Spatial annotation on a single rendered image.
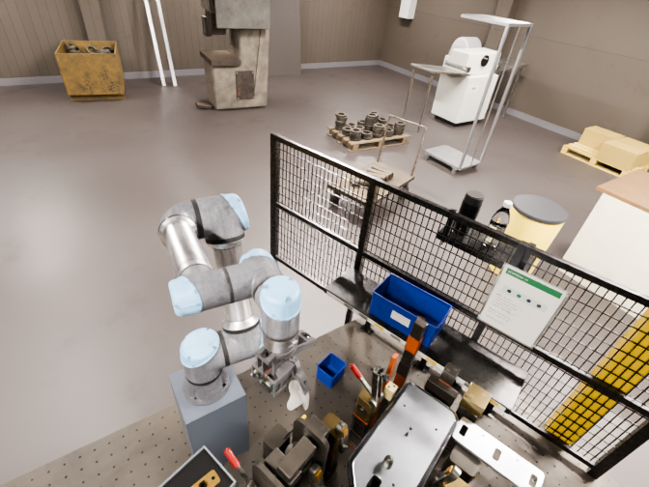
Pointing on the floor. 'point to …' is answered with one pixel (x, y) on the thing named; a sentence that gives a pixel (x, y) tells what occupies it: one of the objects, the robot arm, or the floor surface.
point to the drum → (535, 219)
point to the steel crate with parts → (91, 70)
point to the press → (228, 11)
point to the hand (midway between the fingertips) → (285, 387)
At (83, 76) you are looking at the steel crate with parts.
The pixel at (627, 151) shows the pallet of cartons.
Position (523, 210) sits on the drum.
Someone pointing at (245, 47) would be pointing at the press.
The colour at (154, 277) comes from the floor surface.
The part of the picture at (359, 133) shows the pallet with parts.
